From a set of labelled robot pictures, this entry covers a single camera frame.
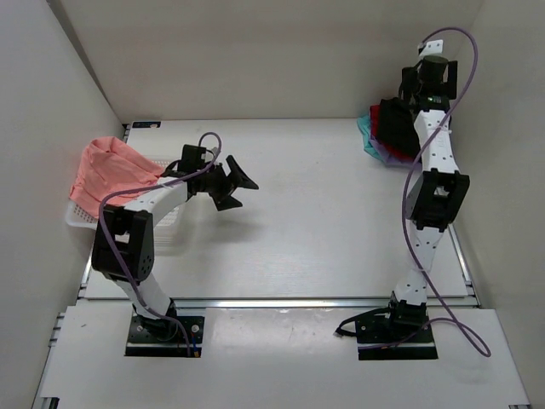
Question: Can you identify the teal folded t-shirt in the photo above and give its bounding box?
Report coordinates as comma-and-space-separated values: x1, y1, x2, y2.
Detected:
357, 114, 382, 161

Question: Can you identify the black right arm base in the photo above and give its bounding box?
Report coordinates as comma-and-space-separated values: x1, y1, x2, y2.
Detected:
334, 300, 439, 361

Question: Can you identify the pink t-shirt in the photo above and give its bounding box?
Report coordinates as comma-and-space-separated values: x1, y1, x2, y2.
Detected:
69, 136, 164, 218

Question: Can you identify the white plastic basket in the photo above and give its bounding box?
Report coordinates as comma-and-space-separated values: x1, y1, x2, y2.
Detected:
64, 157, 192, 256

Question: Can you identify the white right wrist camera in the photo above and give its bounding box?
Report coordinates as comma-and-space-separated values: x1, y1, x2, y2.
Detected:
418, 39, 444, 58

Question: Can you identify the red folded t-shirt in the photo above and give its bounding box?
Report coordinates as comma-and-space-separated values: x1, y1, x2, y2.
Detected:
370, 102, 420, 160

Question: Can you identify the aluminium table rail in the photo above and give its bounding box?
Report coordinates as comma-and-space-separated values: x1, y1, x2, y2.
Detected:
78, 296, 479, 309

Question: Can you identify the lavender folded t-shirt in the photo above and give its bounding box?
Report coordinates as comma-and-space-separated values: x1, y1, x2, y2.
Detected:
370, 137, 413, 168

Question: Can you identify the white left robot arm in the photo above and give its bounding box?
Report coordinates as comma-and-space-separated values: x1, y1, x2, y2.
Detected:
91, 145, 259, 341

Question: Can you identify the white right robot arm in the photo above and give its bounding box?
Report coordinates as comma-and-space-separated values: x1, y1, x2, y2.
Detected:
335, 54, 470, 347

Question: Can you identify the black t-shirt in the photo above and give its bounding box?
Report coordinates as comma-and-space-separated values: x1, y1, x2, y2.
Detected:
376, 97, 421, 159

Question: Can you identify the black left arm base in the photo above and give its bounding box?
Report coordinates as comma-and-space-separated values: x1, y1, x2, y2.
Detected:
124, 310, 205, 359

